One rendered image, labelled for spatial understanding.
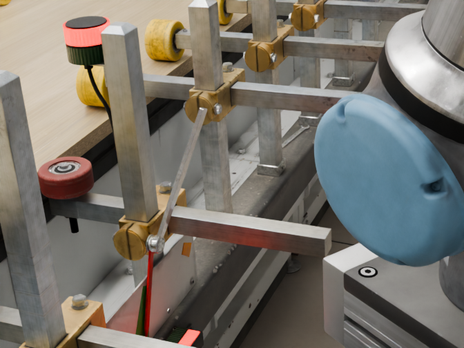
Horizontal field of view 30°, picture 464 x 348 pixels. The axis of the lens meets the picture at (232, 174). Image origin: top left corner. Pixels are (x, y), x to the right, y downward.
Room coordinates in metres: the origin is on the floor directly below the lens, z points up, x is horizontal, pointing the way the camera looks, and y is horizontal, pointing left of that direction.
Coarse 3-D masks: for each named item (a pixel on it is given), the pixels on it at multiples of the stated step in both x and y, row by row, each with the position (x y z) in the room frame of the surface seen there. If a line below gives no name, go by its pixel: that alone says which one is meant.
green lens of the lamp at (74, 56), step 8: (72, 48) 1.07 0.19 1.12; (80, 48) 1.06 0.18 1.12; (88, 48) 1.06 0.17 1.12; (96, 48) 1.06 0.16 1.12; (72, 56) 1.07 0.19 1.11; (80, 56) 1.06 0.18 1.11; (88, 56) 1.06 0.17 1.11; (96, 56) 1.06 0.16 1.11; (80, 64) 1.06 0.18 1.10; (88, 64) 1.06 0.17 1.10
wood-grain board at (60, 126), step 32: (32, 0) 2.21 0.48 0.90; (64, 0) 2.19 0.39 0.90; (96, 0) 2.16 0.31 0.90; (128, 0) 2.14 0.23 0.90; (160, 0) 2.12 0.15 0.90; (192, 0) 2.10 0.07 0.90; (0, 32) 1.93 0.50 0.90; (32, 32) 1.91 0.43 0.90; (0, 64) 1.70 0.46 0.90; (32, 64) 1.69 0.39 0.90; (64, 64) 1.67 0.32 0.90; (160, 64) 1.63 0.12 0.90; (192, 64) 1.67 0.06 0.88; (32, 96) 1.50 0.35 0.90; (64, 96) 1.49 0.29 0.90; (32, 128) 1.34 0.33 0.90; (64, 128) 1.33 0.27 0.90; (96, 128) 1.33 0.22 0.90
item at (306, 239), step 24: (72, 216) 1.15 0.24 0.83; (96, 216) 1.13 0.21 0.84; (120, 216) 1.12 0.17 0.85; (192, 216) 1.07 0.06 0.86; (216, 216) 1.07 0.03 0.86; (240, 216) 1.06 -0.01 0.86; (240, 240) 1.04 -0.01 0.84; (264, 240) 1.02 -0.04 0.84; (288, 240) 1.01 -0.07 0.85; (312, 240) 0.99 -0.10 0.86
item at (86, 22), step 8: (88, 16) 1.12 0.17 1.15; (96, 16) 1.11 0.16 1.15; (72, 24) 1.08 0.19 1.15; (80, 24) 1.08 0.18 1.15; (88, 24) 1.08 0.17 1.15; (96, 24) 1.08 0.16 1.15; (96, 64) 1.07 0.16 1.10; (88, 72) 1.09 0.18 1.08; (104, 72) 1.06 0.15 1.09; (96, 88) 1.09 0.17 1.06; (104, 104) 1.08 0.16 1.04; (112, 128) 1.08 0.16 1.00
